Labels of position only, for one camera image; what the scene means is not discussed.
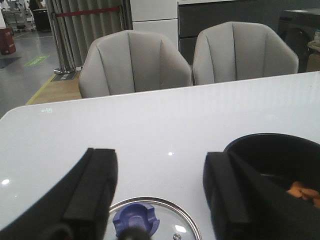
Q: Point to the red bin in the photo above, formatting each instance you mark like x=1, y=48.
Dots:
x=7, y=45

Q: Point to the red barrier belt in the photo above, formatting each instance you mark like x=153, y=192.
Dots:
x=88, y=12

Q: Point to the dark grey counter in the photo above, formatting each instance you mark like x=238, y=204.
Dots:
x=195, y=17

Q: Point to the left grey upholstered chair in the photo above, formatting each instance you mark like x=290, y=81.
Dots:
x=132, y=61

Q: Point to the grey upholstered chair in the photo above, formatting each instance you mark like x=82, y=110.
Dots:
x=235, y=51
x=132, y=61

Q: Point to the steel barrier post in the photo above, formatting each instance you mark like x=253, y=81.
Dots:
x=64, y=66

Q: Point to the white cabinet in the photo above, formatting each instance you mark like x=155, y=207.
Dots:
x=159, y=16

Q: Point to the orange ham slices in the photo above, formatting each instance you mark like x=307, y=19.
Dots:
x=298, y=190

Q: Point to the beige cushion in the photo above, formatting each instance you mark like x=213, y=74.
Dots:
x=315, y=45

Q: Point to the right grey upholstered chair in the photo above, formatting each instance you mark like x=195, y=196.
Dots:
x=235, y=51

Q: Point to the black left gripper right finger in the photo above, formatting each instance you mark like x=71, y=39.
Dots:
x=244, y=205

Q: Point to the dark blue saucepan purple handle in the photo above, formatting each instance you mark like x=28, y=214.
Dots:
x=282, y=159

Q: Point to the grey curtain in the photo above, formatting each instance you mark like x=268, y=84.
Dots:
x=78, y=32

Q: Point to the glass lid purple knob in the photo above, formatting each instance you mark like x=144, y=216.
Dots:
x=160, y=218

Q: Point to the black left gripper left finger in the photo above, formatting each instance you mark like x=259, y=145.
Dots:
x=77, y=207

